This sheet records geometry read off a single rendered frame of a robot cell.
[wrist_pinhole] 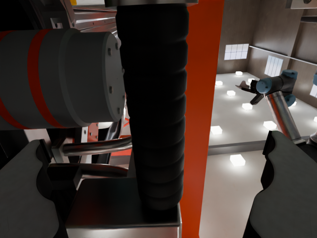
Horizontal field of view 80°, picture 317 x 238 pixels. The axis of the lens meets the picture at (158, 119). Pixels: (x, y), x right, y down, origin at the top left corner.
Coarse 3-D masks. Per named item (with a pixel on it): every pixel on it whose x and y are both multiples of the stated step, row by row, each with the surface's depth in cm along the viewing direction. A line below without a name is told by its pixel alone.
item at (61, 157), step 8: (128, 136) 40; (56, 144) 37; (64, 144) 38; (72, 144) 38; (80, 144) 37; (88, 144) 37; (96, 144) 37; (104, 144) 38; (112, 144) 38; (120, 144) 38; (128, 144) 38; (56, 152) 36; (64, 152) 37; (72, 152) 37; (80, 152) 37; (88, 152) 37; (96, 152) 38; (104, 152) 38; (112, 152) 38; (56, 160) 37; (64, 160) 38
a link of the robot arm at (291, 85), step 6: (282, 72) 101; (288, 72) 98; (294, 72) 97; (282, 78) 97; (288, 78) 98; (294, 78) 98; (288, 84) 99; (294, 84) 101; (282, 90) 103; (288, 90) 101
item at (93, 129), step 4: (92, 124) 58; (96, 124) 61; (88, 128) 54; (92, 128) 58; (96, 128) 61; (88, 132) 54; (92, 132) 58; (96, 132) 61; (88, 136) 54; (92, 136) 57; (96, 136) 60; (88, 140) 57; (92, 140) 58; (96, 140) 61
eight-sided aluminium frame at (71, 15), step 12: (36, 0) 41; (48, 0) 42; (60, 0) 41; (48, 12) 44; (60, 12) 44; (72, 12) 46; (48, 24) 45; (72, 24) 48; (60, 132) 50; (72, 132) 54; (84, 132) 53; (72, 156) 48; (84, 156) 50
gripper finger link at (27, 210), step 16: (32, 144) 10; (16, 160) 9; (32, 160) 9; (48, 160) 11; (0, 176) 8; (16, 176) 8; (32, 176) 8; (48, 176) 9; (0, 192) 7; (16, 192) 7; (32, 192) 7; (48, 192) 9; (0, 208) 7; (16, 208) 7; (32, 208) 7; (48, 208) 7; (0, 224) 6; (16, 224) 6; (32, 224) 6; (48, 224) 6
